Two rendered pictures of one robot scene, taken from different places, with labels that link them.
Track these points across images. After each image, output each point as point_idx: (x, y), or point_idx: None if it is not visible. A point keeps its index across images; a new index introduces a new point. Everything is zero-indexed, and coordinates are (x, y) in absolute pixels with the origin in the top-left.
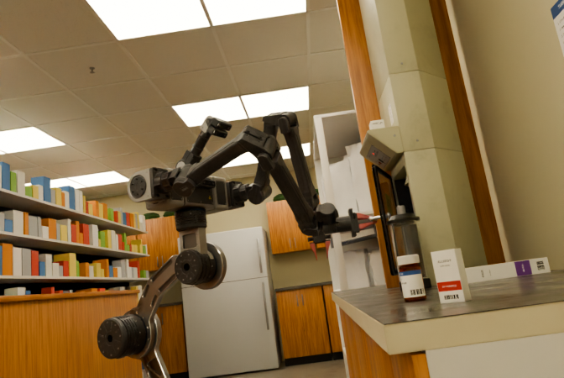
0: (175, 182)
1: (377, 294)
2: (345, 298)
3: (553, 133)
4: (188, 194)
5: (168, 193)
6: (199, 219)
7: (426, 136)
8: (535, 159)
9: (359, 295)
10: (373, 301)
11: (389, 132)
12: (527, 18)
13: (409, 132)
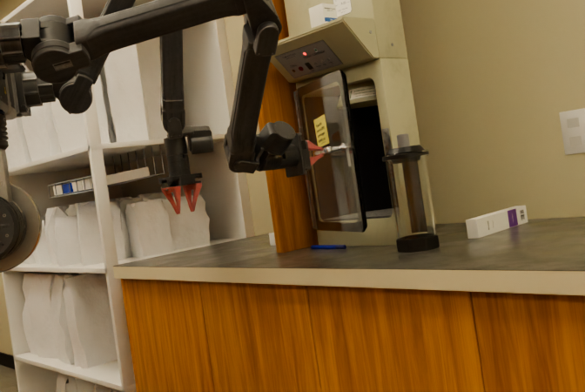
0: (50, 50)
1: (378, 258)
2: (344, 267)
3: (539, 64)
4: (63, 78)
5: None
6: (3, 132)
7: (400, 41)
8: (491, 91)
9: (325, 262)
10: (510, 263)
11: (365, 25)
12: None
13: (384, 30)
